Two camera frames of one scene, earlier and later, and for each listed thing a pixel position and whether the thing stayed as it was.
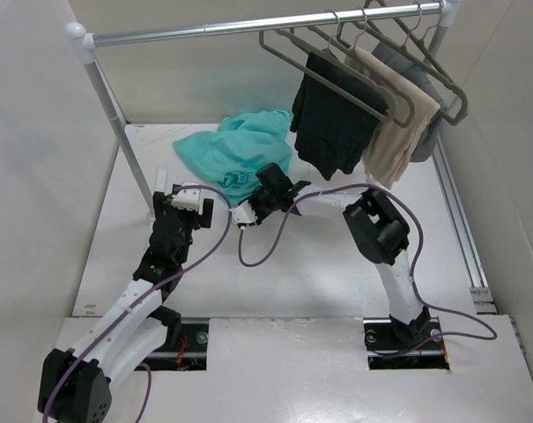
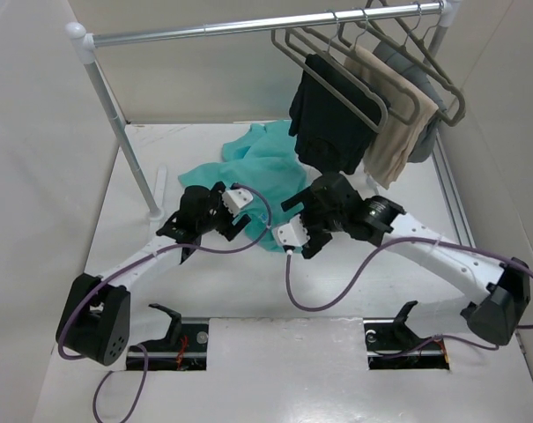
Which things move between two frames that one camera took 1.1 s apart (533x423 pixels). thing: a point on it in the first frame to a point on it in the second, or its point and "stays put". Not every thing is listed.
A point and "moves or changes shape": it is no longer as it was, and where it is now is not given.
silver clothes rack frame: x=82 y=38 stays put
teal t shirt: x=230 y=156 moves or changes shape
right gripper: x=253 y=204 to x=302 y=196
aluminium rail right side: x=483 y=298 stays put
